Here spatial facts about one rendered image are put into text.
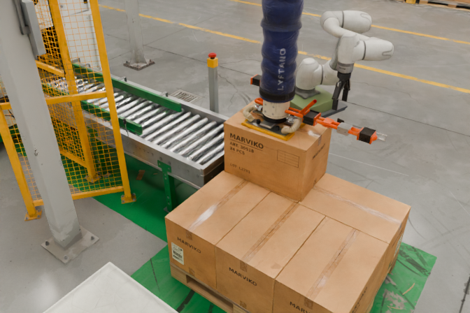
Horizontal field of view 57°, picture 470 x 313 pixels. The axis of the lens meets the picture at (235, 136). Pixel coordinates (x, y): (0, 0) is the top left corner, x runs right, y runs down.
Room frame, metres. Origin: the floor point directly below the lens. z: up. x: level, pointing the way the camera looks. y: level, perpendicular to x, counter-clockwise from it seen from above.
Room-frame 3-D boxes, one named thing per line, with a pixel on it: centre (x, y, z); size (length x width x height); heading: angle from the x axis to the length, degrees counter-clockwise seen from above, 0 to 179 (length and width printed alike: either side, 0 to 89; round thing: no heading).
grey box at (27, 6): (2.38, 1.16, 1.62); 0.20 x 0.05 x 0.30; 53
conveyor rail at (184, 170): (3.10, 1.16, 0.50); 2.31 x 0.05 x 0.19; 53
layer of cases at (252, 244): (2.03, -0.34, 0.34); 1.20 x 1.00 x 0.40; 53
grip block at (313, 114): (2.29, -0.47, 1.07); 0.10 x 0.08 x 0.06; 144
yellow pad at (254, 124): (2.35, -0.21, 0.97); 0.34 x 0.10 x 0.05; 54
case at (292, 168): (2.45, -0.28, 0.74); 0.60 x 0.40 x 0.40; 56
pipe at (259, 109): (2.43, -0.26, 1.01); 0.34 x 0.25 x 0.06; 54
